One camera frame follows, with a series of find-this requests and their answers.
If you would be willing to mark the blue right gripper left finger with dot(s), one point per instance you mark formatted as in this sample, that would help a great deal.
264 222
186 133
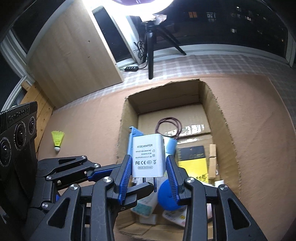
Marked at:
123 178

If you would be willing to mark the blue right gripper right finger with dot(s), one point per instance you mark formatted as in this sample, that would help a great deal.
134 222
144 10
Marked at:
174 177

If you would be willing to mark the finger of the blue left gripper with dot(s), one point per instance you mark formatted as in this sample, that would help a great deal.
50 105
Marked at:
104 172

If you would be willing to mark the yellow black notebook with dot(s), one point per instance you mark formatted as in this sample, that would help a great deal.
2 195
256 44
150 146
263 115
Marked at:
193 160

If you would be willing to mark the white power adapter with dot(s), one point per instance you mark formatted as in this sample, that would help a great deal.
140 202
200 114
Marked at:
148 159

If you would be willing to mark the blue round tin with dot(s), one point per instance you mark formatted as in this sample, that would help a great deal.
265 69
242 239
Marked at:
165 198

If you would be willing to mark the white blue lotion bottle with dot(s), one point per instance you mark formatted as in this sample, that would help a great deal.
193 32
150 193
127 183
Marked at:
146 206

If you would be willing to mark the patterned tissue pack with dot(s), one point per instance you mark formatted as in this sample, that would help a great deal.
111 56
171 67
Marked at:
177 217

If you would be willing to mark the wooden clothespin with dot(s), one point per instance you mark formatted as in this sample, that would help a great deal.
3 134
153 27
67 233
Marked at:
212 164

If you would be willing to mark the green white glue stick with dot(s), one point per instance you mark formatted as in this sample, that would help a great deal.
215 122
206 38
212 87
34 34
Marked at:
219 182

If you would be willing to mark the pink cosmetic bottle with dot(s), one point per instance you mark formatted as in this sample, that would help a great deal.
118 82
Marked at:
209 211

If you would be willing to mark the yellow badminton shuttlecock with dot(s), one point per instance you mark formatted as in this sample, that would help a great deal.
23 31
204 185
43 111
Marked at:
57 139

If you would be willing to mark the cardboard box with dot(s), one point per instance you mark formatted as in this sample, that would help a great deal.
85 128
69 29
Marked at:
194 104

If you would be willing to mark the pine wooden panel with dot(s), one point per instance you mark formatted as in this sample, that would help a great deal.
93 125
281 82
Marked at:
44 111

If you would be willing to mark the light wooden board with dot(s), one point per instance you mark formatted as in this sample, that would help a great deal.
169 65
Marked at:
72 59

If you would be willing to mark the black tripod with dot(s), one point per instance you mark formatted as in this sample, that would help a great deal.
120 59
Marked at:
150 39

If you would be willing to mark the ring light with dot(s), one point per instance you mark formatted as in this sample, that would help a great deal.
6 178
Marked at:
129 8

